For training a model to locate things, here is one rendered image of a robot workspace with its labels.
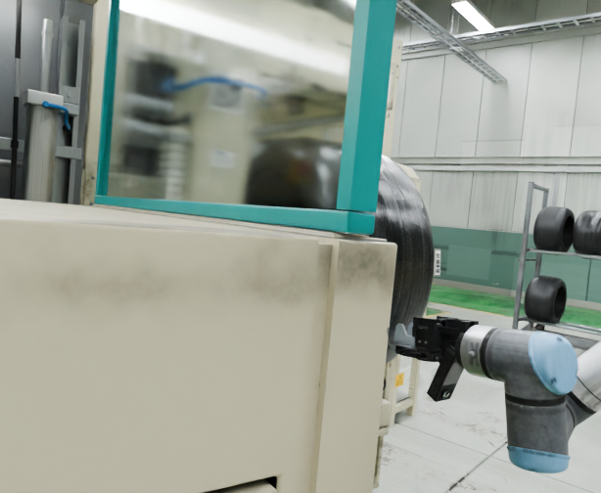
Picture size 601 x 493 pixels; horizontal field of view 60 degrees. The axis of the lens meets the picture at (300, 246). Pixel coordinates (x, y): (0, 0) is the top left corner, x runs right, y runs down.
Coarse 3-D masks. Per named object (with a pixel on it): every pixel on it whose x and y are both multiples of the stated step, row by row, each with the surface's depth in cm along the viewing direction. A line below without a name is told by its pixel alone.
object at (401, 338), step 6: (402, 324) 107; (396, 330) 108; (402, 330) 106; (396, 336) 108; (402, 336) 106; (408, 336) 105; (390, 342) 110; (396, 342) 107; (402, 342) 106; (408, 342) 105; (414, 342) 103
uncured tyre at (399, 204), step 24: (384, 168) 115; (384, 192) 109; (408, 192) 114; (384, 216) 106; (408, 216) 110; (408, 240) 108; (432, 240) 114; (408, 264) 108; (432, 264) 113; (408, 288) 109; (408, 312) 111
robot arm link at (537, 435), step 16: (512, 400) 84; (528, 400) 81; (544, 400) 81; (560, 400) 81; (512, 416) 84; (528, 416) 81; (544, 416) 81; (560, 416) 81; (512, 432) 84; (528, 432) 82; (544, 432) 81; (560, 432) 81; (512, 448) 84; (528, 448) 82; (544, 448) 81; (560, 448) 81; (528, 464) 82; (544, 464) 81; (560, 464) 81
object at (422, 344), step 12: (420, 324) 102; (432, 324) 98; (444, 324) 99; (456, 324) 98; (468, 324) 94; (420, 336) 101; (432, 336) 98; (444, 336) 98; (456, 336) 96; (420, 348) 100; (432, 348) 98; (444, 348) 98; (456, 348) 93; (432, 360) 98
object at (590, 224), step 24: (528, 192) 587; (528, 216) 587; (552, 216) 576; (600, 216) 550; (552, 240) 573; (576, 240) 558; (600, 240) 543; (528, 288) 591; (552, 288) 576; (528, 312) 590; (552, 312) 575; (576, 336) 604
